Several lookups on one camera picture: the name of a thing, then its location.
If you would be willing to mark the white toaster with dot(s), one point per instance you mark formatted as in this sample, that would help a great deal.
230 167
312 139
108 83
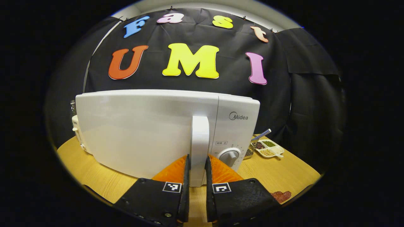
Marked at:
79 135

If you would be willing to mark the red-brown meat piece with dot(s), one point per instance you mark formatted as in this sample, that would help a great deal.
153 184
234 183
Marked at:
281 196

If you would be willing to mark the blue white striped stick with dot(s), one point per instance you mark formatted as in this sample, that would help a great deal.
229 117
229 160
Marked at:
262 134

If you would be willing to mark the white divided dish of beans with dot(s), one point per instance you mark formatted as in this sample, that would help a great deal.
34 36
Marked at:
268 149

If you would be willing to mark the white microwave oven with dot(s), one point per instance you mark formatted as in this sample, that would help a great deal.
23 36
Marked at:
142 129

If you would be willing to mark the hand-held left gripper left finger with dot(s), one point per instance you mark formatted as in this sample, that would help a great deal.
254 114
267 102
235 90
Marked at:
185 201

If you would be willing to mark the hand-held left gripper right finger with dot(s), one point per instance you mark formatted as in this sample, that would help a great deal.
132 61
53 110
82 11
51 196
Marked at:
209 201

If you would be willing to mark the black backdrop cloth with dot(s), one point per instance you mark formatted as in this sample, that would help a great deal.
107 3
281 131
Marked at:
227 41

